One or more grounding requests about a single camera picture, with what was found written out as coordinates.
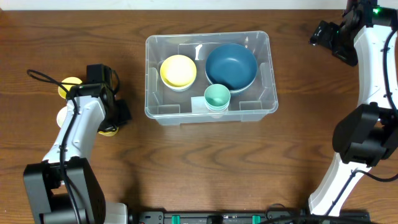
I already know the yellow cup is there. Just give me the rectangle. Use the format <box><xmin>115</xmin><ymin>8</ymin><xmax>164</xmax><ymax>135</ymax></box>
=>
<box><xmin>98</xmin><ymin>128</ymin><xmax>119</xmax><ymax>137</ymax></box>
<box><xmin>58</xmin><ymin>77</ymin><xmax>82</xmax><ymax>99</ymax></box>

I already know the cream white cup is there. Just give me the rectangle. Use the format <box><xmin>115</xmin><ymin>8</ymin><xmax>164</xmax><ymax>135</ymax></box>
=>
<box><xmin>56</xmin><ymin>106</ymin><xmax>68</xmax><ymax>128</ymax></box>

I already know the white small bowl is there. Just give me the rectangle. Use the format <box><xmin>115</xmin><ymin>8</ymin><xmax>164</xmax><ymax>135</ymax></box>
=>
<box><xmin>162</xmin><ymin>78</ymin><xmax>195</xmax><ymax>91</ymax></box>

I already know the yellow small bowl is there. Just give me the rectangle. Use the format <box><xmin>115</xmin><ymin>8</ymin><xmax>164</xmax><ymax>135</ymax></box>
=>
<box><xmin>160</xmin><ymin>55</ymin><xmax>197</xmax><ymax>86</ymax></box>

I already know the dark blue bowl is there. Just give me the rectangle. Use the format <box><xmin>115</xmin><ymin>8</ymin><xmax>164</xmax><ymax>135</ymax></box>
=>
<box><xmin>205</xmin><ymin>84</ymin><xmax>250</xmax><ymax>95</ymax></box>
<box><xmin>205</xmin><ymin>44</ymin><xmax>257</xmax><ymax>75</ymax></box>

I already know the beige large bowl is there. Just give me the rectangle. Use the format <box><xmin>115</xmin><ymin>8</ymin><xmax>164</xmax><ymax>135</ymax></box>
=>
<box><xmin>205</xmin><ymin>72</ymin><xmax>256</xmax><ymax>90</ymax></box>

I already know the light blue cup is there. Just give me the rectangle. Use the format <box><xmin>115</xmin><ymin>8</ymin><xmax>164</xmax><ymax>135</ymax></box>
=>
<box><xmin>205</xmin><ymin>104</ymin><xmax>229</xmax><ymax>111</ymax></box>

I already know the green cup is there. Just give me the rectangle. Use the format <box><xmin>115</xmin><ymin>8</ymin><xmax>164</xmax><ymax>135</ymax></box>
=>
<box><xmin>204</xmin><ymin>93</ymin><xmax>231</xmax><ymax>106</ymax></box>

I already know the pink cup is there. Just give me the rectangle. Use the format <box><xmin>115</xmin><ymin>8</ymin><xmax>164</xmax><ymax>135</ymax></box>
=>
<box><xmin>211</xmin><ymin>111</ymin><xmax>224</xmax><ymax>119</ymax></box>

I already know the light grey small bowl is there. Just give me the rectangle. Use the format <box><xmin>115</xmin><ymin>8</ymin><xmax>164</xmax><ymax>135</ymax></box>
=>
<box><xmin>169</xmin><ymin>86</ymin><xmax>190</xmax><ymax>92</ymax></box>

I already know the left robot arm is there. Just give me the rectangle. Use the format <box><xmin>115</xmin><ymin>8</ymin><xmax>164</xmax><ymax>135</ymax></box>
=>
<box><xmin>23</xmin><ymin>64</ymin><xmax>131</xmax><ymax>224</ymax></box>

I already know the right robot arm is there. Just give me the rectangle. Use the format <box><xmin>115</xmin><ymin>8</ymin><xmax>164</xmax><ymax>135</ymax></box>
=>
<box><xmin>308</xmin><ymin>0</ymin><xmax>397</xmax><ymax>217</ymax></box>

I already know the clear plastic storage container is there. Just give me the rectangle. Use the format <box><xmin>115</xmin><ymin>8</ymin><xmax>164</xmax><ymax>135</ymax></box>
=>
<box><xmin>144</xmin><ymin>30</ymin><xmax>279</xmax><ymax>126</ymax></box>

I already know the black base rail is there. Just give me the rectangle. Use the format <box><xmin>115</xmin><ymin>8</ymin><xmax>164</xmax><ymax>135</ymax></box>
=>
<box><xmin>127</xmin><ymin>208</ymin><xmax>371</xmax><ymax>224</ymax></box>

